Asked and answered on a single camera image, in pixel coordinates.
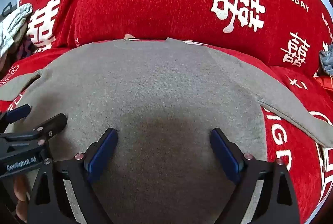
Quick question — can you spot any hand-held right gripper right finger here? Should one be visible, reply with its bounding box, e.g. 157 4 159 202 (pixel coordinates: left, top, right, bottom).
209 128 299 224

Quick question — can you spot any person's left hand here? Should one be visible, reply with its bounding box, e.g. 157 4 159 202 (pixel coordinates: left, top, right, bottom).
13 174 30 223

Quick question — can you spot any pale grey crumpled garment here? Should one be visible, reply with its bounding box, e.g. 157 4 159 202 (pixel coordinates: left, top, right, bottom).
0 3 33 58

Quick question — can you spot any red embroidered cushion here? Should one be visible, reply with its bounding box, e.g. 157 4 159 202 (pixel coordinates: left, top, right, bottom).
312 75 333 100

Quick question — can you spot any grey knit sweater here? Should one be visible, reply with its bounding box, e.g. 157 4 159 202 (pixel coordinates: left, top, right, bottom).
0 37 333 224

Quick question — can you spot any dark plaid cloth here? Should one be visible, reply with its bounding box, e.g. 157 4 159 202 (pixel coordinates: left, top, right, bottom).
16 39 34 61

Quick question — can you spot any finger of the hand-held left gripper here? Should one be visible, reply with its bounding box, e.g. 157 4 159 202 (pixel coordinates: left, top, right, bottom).
0 104 32 133
31 113 68 148

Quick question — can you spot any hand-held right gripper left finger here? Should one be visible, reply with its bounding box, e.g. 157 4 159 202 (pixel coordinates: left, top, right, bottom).
27 128 119 224

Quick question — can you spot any brown garment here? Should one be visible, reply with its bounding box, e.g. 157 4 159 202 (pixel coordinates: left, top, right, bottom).
13 24 29 44

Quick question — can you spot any red printed sofa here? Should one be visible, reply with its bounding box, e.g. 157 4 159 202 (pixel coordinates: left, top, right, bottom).
0 0 333 224

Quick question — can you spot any grey-blue towel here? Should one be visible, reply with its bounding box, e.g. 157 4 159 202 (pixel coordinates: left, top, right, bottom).
319 43 333 76

